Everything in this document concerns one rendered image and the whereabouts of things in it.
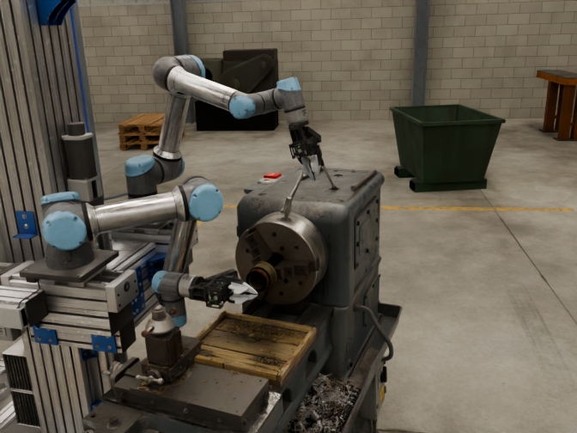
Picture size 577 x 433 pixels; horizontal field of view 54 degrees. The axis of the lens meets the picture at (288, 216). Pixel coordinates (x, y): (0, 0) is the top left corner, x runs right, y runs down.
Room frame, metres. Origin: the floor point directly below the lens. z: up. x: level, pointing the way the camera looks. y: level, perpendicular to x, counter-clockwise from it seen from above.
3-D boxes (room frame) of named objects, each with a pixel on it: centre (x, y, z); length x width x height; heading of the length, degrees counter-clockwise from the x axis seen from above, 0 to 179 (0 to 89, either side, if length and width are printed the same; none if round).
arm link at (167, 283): (1.70, 0.40, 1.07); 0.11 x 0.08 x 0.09; 67
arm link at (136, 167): (2.19, 0.58, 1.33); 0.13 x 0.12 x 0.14; 148
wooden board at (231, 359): (1.62, 0.14, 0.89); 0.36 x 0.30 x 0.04; 67
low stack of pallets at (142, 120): (9.88, 2.33, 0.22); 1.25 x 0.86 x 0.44; 175
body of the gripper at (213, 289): (1.63, 0.25, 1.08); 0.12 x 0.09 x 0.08; 67
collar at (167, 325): (1.33, 0.35, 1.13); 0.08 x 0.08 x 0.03
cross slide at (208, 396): (1.31, 0.29, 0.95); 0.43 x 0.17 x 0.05; 67
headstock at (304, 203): (2.24, -0.11, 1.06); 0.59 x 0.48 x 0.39; 157
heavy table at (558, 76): (9.76, -4.72, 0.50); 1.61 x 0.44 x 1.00; 172
